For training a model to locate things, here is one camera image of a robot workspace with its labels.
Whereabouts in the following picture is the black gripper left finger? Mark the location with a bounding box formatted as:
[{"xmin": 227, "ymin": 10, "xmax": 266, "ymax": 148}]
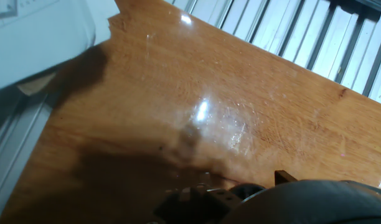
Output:
[{"xmin": 145, "ymin": 183, "xmax": 243, "ymax": 224}]

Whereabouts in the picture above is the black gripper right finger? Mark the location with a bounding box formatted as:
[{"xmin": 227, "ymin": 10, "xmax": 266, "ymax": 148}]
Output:
[{"xmin": 274, "ymin": 169, "xmax": 299, "ymax": 185}]

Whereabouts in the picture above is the metal lever dark red knob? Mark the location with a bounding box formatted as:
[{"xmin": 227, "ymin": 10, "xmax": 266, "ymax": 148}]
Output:
[{"xmin": 229, "ymin": 183, "xmax": 267, "ymax": 202}]

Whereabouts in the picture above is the glossy wooden board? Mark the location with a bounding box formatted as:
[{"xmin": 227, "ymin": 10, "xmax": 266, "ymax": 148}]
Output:
[{"xmin": 0, "ymin": 0, "xmax": 381, "ymax": 224}]

